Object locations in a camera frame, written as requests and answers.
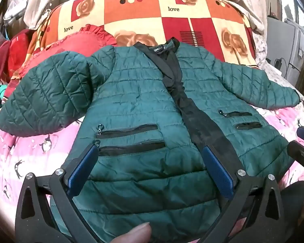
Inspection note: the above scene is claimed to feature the red ruffled heart pillow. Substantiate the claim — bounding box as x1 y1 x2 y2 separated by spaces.
11 24 118 81

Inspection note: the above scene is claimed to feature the person's left hand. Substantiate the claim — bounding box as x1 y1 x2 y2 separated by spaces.
109 222 152 243

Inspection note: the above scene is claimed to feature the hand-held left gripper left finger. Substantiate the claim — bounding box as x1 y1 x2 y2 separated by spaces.
15 143 100 243

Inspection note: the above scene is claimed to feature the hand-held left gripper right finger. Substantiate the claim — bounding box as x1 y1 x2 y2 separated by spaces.
202 145 285 243

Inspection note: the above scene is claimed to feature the pink penguin blanket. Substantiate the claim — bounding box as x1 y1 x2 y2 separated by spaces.
0 63 304 213

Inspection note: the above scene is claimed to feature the orange checked rose blanket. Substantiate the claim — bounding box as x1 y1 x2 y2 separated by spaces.
30 0 260 69

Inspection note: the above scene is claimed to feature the dark red cloth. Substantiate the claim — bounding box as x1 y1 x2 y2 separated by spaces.
0 29 37 93

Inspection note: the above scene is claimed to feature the green quilted jacket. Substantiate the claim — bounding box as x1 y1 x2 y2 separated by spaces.
0 37 300 236

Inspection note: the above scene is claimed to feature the white curtain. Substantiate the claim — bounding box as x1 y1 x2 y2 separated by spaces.
21 0 66 29

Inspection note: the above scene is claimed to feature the black charger with cable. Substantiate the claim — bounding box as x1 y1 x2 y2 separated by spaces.
274 58 289 79

